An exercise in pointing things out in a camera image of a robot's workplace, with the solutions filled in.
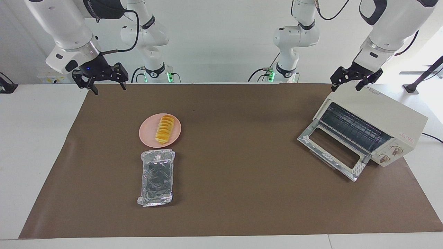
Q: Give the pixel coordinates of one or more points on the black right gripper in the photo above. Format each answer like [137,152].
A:
[91,66]

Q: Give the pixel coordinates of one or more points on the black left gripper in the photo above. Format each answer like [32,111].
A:
[360,72]

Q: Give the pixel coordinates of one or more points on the sliced yellow bread loaf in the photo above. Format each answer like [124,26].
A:
[165,129]

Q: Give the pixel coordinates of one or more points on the aluminium foil baking tray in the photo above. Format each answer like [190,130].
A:
[157,180]

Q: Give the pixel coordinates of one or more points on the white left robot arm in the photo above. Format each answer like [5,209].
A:
[391,31]

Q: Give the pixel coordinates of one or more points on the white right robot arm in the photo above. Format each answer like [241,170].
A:
[59,20]

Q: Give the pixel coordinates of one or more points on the cream toaster oven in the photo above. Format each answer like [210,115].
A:
[391,114]

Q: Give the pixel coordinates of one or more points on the beige oven knob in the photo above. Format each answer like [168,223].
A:
[396,150]
[383,159]

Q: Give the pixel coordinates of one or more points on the glass oven door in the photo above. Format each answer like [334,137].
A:
[332,157]

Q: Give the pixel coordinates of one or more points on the black stand with long boom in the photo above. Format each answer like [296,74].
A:
[412,88]

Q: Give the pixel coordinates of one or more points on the pink round plate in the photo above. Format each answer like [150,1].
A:
[147,133]

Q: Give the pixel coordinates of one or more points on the black stand with flat foot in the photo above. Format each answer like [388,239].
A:
[7,88]

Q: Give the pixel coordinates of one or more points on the brown table mat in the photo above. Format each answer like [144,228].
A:
[242,173]

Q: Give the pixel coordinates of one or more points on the white wall socket box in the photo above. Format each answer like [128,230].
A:
[52,79]

